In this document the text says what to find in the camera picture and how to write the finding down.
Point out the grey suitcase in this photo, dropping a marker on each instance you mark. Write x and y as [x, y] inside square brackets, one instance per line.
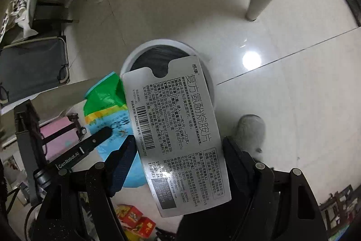
[31, 66]

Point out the black and white checkered cloth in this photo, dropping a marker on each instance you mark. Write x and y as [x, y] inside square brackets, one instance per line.
[19, 9]

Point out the red printed box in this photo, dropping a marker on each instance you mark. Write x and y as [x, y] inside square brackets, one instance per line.
[145, 227]
[128, 214]

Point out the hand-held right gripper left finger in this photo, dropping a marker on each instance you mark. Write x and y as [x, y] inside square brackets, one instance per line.
[124, 162]

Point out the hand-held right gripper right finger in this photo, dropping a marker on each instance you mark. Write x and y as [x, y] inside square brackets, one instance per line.
[237, 162]

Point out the printed medicine blister card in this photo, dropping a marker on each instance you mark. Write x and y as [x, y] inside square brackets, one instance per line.
[180, 131]

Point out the white bin with black liner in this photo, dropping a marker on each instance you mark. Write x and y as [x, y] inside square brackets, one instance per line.
[166, 56]

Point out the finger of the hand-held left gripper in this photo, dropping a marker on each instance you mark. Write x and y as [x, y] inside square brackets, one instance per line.
[97, 139]
[74, 121]

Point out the pink suitcase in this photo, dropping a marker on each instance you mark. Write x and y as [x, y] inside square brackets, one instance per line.
[56, 131]

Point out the green and blue plastic packet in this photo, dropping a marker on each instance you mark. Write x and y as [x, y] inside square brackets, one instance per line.
[107, 105]

